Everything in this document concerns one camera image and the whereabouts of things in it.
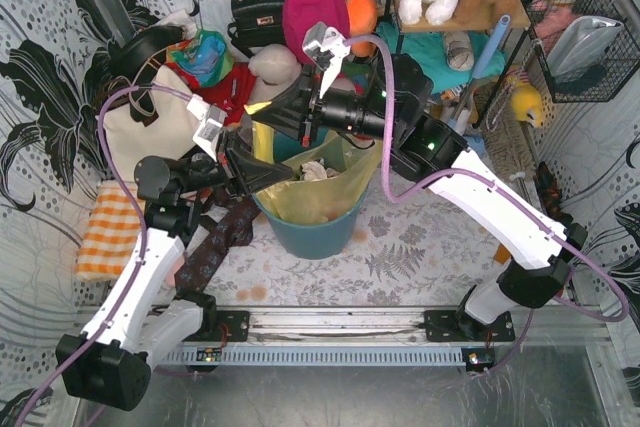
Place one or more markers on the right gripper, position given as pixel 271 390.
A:
pixel 305 104

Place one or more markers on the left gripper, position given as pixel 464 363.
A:
pixel 226 160

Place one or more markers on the yellow trash bag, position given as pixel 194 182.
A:
pixel 327 180

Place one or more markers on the teal trash bin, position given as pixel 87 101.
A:
pixel 311 242

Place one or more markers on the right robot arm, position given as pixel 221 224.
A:
pixel 430 153

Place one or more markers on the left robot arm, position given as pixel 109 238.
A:
pixel 111 361

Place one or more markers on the crumpled paper trash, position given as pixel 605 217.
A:
pixel 316 171

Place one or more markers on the cream canvas tote bag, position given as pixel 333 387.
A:
pixel 170 135

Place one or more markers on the colourful printed bag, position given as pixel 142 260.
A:
pixel 202 61

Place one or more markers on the magenta fabric bag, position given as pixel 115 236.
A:
pixel 300 15

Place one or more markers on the white plush bear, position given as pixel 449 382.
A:
pixel 275 68

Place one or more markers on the red cloth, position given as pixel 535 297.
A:
pixel 232 93

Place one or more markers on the black leather handbag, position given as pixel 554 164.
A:
pixel 256 24

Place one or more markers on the dark patterned necktie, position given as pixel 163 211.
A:
pixel 229 224

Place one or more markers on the orange plush toy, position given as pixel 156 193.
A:
pixel 362 21

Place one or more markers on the orange checkered towel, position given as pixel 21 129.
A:
pixel 111 235

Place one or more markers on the blue mop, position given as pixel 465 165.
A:
pixel 457 114

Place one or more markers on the yellow plush duck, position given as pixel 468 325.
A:
pixel 525 100

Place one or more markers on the red striped sock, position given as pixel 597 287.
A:
pixel 502 255

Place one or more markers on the silver foil pouch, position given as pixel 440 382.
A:
pixel 582 43

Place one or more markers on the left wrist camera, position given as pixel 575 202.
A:
pixel 210 123

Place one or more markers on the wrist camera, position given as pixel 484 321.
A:
pixel 210 123
pixel 327 49

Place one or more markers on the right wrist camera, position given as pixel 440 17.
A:
pixel 327 49

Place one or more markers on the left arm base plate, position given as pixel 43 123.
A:
pixel 230 325

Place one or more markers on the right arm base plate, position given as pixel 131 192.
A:
pixel 446 326

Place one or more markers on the black wire basket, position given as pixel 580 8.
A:
pixel 601 81

